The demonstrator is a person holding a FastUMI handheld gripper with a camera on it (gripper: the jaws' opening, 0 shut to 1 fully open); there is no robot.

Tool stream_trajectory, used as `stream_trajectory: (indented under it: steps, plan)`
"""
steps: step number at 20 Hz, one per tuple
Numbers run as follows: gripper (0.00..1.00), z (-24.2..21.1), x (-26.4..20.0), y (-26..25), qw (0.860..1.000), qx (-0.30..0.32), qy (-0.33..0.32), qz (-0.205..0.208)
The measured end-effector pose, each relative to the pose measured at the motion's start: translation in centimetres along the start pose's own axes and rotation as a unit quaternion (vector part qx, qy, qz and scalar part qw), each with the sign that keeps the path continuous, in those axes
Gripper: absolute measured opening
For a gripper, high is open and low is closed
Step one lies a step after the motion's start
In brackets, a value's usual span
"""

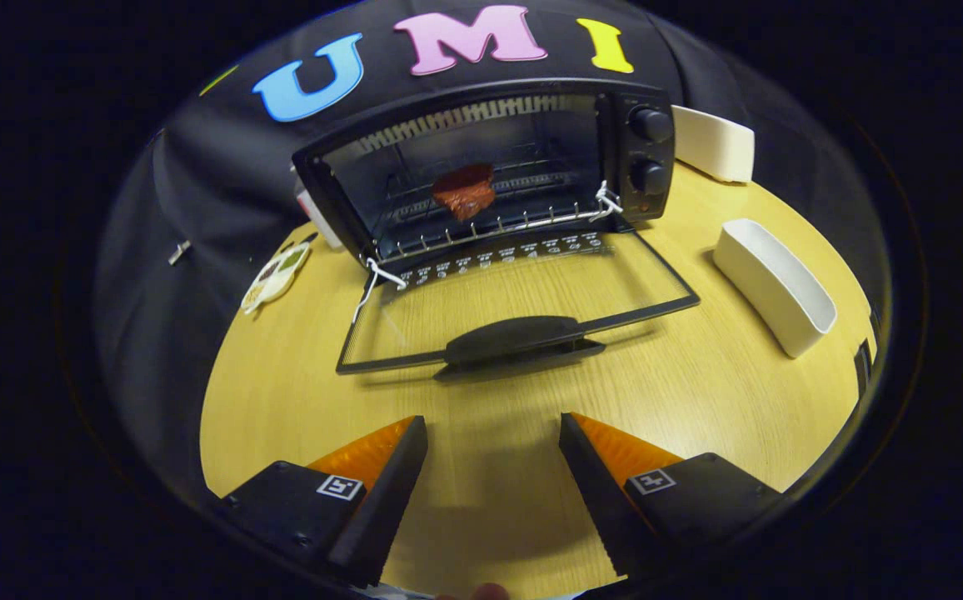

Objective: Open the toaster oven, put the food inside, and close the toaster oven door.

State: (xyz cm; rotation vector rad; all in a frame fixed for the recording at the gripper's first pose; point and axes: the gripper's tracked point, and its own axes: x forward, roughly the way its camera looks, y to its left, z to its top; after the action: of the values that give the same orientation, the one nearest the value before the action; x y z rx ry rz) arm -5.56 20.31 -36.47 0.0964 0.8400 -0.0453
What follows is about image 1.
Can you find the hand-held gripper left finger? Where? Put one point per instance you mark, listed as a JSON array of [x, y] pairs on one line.
[[381, 500]]

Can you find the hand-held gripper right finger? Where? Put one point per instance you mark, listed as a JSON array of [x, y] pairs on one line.
[[606, 500]]

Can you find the red-brown meat slice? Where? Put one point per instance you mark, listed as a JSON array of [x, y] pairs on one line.
[[465, 196]]

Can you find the black toaster oven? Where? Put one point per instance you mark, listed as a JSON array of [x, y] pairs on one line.
[[661, 150]]

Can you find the white slot toaster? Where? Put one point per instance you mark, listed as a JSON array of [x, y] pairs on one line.
[[715, 146]]

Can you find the white plastic tray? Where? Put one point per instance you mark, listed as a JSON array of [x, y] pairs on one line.
[[773, 292]]

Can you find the silver cloth clip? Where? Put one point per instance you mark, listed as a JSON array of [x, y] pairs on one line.
[[179, 252]]

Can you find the black backdrop cloth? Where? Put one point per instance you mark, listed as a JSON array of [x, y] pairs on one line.
[[198, 167]]

